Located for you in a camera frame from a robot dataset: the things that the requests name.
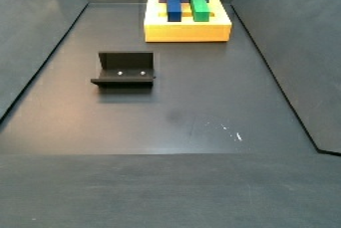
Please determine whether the yellow base board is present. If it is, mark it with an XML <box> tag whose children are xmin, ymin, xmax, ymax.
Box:
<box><xmin>144</xmin><ymin>0</ymin><xmax>231</xmax><ymax>43</ymax></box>

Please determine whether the black U-shaped holder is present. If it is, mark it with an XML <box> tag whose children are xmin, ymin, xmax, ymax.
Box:
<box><xmin>91</xmin><ymin>51</ymin><xmax>155</xmax><ymax>86</ymax></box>

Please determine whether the green rectangular bar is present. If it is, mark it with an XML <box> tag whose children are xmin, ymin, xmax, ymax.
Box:
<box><xmin>190</xmin><ymin>0</ymin><xmax>210</xmax><ymax>22</ymax></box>

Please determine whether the blue rectangular bar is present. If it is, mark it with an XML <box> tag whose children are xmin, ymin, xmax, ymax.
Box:
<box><xmin>167</xmin><ymin>0</ymin><xmax>181</xmax><ymax>22</ymax></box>

